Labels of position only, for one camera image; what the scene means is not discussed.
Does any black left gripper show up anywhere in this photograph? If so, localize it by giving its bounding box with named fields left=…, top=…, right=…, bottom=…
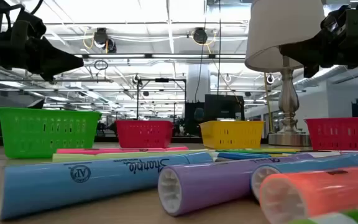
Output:
left=9, top=7, right=85, bottom=82

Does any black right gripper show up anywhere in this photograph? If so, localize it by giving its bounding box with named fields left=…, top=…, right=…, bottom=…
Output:
left=279, top=4, right=358, bottom=78

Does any green plastic slotted basket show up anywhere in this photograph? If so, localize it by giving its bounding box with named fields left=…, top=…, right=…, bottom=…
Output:
left=0, top=106, right=103, bottom=159

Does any pale yellow Sharpie highlighter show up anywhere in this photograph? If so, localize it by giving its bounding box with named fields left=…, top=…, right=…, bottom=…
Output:
left=52, top=149, right=213, bottom=163

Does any blue Sharpie highlighter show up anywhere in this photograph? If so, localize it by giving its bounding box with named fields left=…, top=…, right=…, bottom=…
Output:
left=0, top=151, right=214, bottom=221
left=250, top=153, right=358, bottom=202

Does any orange Sharpie highlighter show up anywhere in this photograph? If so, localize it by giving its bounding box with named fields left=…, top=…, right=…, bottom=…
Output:
left=259, top=165, right=358, bottom=224

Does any purple Sharpie highlighter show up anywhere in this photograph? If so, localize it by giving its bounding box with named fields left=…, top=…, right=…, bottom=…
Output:
left=157, top=152, right=315, bottom=217

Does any silver lamp with white shade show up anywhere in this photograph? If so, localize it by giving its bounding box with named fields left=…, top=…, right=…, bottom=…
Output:
left=244, top=0, right=326, bottom=147

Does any long ceiling light bar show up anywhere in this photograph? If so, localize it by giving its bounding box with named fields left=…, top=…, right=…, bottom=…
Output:
left=75, top=53, right=247, bottom=60

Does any red plastic slotted basket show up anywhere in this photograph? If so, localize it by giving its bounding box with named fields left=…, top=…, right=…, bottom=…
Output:
left=114, top=119, right=174, bottom=149
left=305, top=117, right=358, bottom=152

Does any black monitor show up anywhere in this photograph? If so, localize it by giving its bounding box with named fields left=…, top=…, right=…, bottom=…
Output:
left=204, top=94, right=246, bottom=122

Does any yellow plastic slotted basket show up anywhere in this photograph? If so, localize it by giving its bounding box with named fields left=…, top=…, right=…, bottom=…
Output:
left=198, top=120, right=265, bottom=151

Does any black cabinet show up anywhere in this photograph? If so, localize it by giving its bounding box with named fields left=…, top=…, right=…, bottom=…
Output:
left=184, top=101, right=205, bottom=137

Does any silver air duct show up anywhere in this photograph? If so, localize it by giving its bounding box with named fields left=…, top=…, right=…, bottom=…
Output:
left=293, top=63, right=358, bottom=90

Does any black ceiling cable reel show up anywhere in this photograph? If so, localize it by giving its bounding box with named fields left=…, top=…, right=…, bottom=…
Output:
left=92, top=27, right=117, bottom=54
left=191, top=27, right=209, bottom=45

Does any yellow hanging cable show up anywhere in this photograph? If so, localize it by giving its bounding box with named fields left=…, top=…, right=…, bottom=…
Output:
left=263, top=72, right=275, bottom=134

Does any long black hanging cable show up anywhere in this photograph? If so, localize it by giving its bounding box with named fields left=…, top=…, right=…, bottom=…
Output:
left=217, top=0, right=223, bottom=97

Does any black gantry frame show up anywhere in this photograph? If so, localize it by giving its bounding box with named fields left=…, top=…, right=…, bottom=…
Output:
left=136, top=77, right=187, bottom=122

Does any thin black hanging cable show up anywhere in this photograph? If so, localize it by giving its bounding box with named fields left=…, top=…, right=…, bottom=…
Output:
left=195, top=0, right=208, bottom=94

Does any black aluminium table frame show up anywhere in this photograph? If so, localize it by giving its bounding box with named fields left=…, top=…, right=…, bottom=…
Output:
left=0, top=134, right=270, bottom=147

